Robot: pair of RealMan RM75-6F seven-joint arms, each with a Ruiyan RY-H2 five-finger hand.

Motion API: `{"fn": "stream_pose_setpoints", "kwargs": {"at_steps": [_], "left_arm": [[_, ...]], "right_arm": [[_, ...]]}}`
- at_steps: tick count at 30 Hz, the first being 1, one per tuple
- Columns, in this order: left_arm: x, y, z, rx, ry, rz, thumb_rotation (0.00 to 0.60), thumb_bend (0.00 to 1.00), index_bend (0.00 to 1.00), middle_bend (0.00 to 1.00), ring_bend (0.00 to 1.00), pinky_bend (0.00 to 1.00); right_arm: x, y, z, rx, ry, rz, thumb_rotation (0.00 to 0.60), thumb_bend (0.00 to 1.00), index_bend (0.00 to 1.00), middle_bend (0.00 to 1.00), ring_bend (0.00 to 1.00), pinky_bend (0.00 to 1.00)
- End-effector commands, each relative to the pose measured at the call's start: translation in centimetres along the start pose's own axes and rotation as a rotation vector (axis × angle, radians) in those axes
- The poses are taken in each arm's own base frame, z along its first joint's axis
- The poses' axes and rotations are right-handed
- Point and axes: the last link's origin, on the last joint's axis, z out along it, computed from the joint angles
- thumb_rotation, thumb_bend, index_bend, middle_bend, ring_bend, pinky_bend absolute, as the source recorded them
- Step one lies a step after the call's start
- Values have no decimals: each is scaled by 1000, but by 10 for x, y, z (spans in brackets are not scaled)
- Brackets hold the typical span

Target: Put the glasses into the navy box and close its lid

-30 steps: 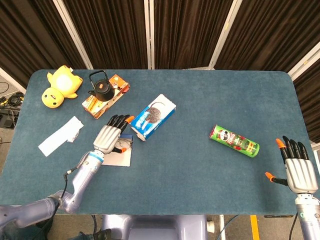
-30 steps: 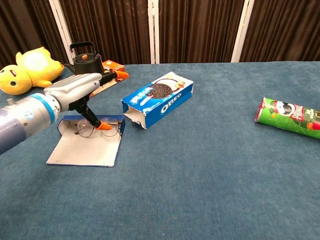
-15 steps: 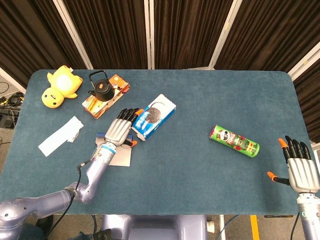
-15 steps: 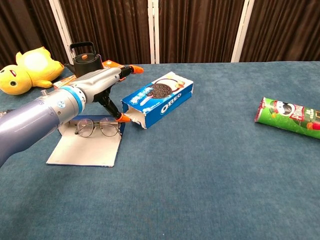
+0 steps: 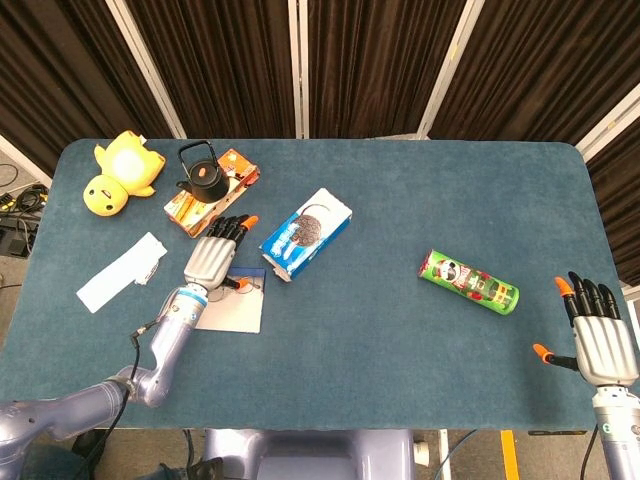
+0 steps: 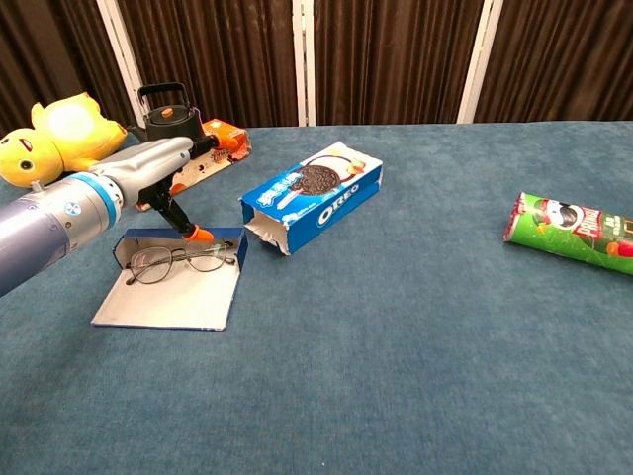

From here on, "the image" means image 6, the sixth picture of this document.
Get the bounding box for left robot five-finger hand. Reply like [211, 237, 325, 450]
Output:
[101, 134, 222, 244]

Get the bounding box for wire-frame eyeglasses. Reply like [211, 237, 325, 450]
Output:
[124, 240, 237, 287]

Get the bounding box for blue folding glasses case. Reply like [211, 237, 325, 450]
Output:
[90, 227, 248, 332]

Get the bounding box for black kettle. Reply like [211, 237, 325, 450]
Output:
[127, 81, 205, 145]

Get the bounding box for yellow plush duck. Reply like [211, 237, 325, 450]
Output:
[0, 92, 129, 189]

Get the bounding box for orange biscuit box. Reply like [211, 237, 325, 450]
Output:
[167, 117, 252, 197]

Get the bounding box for dark brown curtain panel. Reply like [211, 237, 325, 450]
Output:
[116, 0, 301, 129]
[0, 0, 135, 138]
[314, 0, 486, 128]
[474, 0, 633, 125]

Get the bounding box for blue Oreo cookie box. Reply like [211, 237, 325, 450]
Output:
[238, 141, 385, 256]

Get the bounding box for blue table cloth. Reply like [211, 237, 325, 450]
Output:
[0, 121, 633, 475]

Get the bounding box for green Pringles can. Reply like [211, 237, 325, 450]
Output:
[502, 191, 633, 276]

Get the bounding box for white partition post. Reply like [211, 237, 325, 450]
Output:
[455, 0, 504, 125]
[96, 0, 145, 128]
[291, 0, 317, 128]

